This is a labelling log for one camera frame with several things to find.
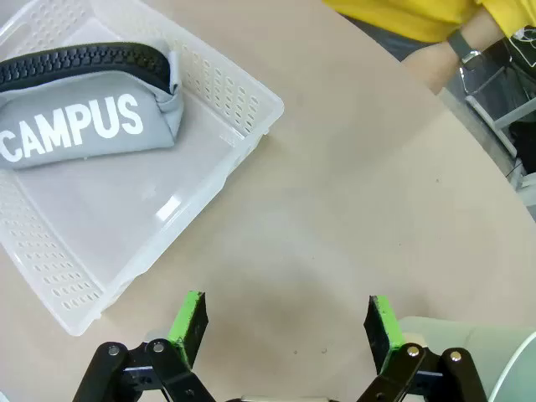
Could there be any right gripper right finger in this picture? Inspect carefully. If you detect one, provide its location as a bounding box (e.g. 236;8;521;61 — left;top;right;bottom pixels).
355;295;489;402

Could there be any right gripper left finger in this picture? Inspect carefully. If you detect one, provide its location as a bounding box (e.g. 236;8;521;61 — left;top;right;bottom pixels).
70;290;210;402

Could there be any black strap with ring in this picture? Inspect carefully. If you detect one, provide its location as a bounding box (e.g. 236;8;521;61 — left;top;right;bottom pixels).
0;41;185;171

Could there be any person's left forearm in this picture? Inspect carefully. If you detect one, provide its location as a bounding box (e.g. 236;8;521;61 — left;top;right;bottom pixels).
454;6;506;45

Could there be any white perforated plastic basket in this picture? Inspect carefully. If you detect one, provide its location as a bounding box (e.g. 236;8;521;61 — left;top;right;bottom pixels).
0;0;285;338

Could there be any person's left hand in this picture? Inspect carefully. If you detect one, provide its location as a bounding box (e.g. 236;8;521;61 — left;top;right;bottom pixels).
400;40;461;95

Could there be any white desk with legs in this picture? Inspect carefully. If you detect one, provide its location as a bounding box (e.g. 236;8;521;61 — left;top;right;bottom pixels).
460;62;536;168

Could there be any black wristwatch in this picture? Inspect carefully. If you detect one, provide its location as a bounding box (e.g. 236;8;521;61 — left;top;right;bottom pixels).
446;28;482;64

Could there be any person in yellow jacket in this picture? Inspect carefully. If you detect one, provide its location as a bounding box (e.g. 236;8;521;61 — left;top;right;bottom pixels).
322;0;536;44

